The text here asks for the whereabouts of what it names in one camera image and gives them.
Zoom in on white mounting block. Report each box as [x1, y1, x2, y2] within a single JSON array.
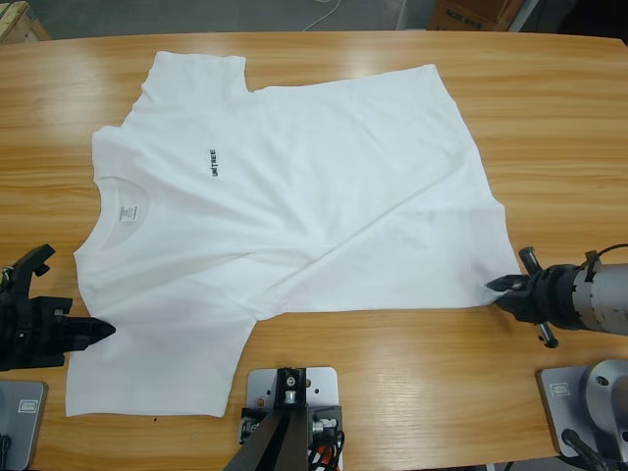
[[244, 365, 347, 471]]

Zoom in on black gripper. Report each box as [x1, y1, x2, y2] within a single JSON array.
[[484, 247, 583, 349], [0, 293, 118, 373]]

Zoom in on white floor cable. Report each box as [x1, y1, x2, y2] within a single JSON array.
[[302, 0, 344, 31]]

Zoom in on black corner bracket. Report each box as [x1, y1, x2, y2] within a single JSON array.
[[308, 405, 344, 448], [238, 405, 269, 445]]

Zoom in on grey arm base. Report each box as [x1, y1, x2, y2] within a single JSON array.
[[538, 359, 628, 462], [0, 380, 49, 471]]

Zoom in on white metal frame bar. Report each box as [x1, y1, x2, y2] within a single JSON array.
[[507, 0, 544, 31]]

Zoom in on orange and black cables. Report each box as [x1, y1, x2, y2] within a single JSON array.
[[307, 431, 347, 471]]

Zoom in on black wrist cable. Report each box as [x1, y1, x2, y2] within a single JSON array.
[[583, 243, 628, 284]]

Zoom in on white Unitree t-shirt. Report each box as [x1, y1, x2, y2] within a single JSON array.
[[65, 50, 522, 419]]

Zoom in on brown cardboard box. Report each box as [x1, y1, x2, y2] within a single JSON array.
[[426, 0, 526, 31]]

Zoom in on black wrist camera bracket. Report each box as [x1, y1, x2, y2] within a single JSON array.
[[0, 243, 56, 303]]

